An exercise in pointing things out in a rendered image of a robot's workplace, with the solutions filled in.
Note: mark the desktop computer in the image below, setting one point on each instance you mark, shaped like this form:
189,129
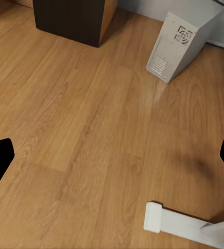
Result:
185,31

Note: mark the desk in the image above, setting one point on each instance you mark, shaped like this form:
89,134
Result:
158,219

